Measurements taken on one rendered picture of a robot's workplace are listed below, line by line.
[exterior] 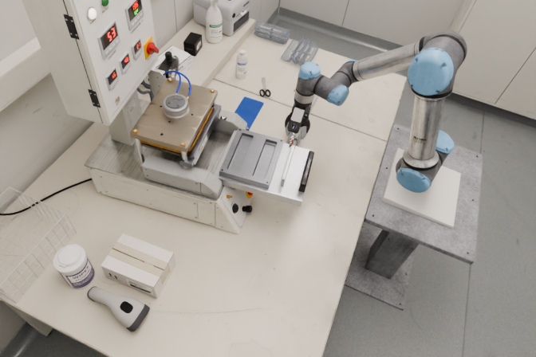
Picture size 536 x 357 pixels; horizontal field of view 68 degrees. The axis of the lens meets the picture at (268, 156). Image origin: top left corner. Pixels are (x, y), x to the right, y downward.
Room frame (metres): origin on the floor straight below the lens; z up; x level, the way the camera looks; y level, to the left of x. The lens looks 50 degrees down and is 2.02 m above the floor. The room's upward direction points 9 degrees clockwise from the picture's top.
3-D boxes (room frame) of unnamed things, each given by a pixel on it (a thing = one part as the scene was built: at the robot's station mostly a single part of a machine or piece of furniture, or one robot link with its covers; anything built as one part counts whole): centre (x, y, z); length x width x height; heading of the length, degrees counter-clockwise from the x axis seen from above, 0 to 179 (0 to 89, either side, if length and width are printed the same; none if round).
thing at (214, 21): (1.72, 0.36, 0.92); 0.09 x 0.08 x 0.25; 33
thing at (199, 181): (0.73, 0.26, 0.97); 0.25 x 0.05 x 0.07; 82
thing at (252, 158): (0.84, 0.05, 0.98); 0.20 x 0.17 x 0.03; 172
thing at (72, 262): (0.45, 0.52, 0.83); 0.09 x 0.09 x 0.15
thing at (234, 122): (1.01, 0.21, 0.97); 0.26 x 0.05 x 0.07; 82
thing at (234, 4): (1.88, 0.35, 0.88); 0.25 x 0.20 x 0.17; 68
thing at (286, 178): (0.84, 0.00, 0.97); 0.30 x 0.22 x 0.08; 82
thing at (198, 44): (1.61, 0.44, 0.83); 0.09 x 0.06 x 0.07; 171
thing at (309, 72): (1.17, -0.10, 1.08); 0.09 x 0.08 x 0.11; 61
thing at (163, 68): (1.12, 0.40, 1.05); 0.15 x 0.05 x 0.15; 172
